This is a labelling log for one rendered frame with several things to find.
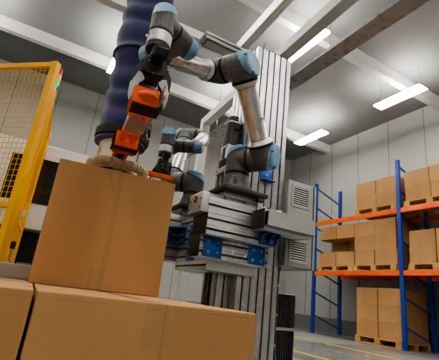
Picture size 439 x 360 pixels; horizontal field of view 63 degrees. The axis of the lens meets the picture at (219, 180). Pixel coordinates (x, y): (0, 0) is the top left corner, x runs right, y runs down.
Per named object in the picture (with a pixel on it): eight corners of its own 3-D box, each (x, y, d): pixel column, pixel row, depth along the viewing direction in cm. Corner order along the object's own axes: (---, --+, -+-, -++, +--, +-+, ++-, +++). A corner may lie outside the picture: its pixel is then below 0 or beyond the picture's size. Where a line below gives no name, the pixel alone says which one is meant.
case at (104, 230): (37, 281, 159) (59, 195, 172) (127, 291, 173) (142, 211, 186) (26, 282, 106) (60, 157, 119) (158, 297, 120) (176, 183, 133)
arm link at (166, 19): (184, 14, 118) (166, -4, 111) (179, 41, 114) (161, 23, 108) (166, 22, 122) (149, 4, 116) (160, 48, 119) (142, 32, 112)
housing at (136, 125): (121, 130, 117) (124, 118, 118) (142, 136, 119) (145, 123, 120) (125, 121, 110) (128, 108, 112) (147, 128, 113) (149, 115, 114)
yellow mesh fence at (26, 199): (-16, 333, 340) (43, 133, 405) (-4, 334, 344) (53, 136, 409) (-35, 358, 239) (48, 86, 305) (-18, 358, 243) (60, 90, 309)
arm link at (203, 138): (214, 146, 251) (201, 158, 204) (199, 144, 253) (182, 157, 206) (214, 128, 248) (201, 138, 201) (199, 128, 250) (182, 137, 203)
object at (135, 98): (126, 112, 105) (129, 97, 107) (151, 119, 108) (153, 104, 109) (131, 99, 98) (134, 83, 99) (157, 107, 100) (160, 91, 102)
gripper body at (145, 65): (159, 93, 113) (165, 61, 117) (166, 79, 106) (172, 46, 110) (134, 85, 111) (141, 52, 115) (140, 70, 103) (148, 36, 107)
